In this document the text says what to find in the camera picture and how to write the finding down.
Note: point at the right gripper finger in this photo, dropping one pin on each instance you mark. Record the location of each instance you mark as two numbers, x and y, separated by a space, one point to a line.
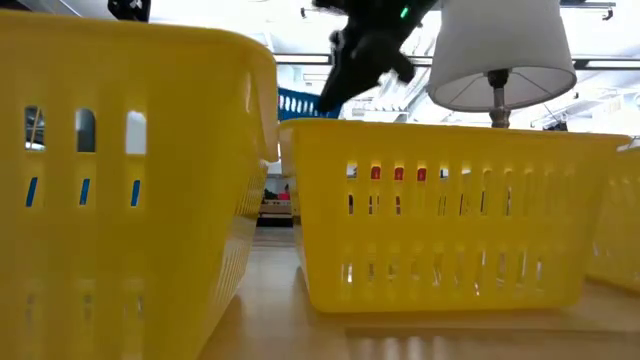
406 67
352 75

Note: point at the blue plastic basket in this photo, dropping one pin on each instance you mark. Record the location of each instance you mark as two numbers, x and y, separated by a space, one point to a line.
85 192
295 91

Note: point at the yellow plastic basket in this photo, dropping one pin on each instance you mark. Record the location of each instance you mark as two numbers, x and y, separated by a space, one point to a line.
620 225
450 145
150 75

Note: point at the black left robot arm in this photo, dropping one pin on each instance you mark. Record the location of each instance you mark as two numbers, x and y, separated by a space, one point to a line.
129 9

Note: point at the white shade table lamp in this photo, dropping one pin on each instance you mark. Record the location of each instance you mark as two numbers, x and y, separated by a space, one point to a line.
500 50

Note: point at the wooden background bench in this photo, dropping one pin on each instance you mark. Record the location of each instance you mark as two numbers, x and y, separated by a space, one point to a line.
275 208

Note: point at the black ceiling rail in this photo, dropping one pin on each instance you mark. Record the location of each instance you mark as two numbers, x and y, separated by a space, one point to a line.
605 64

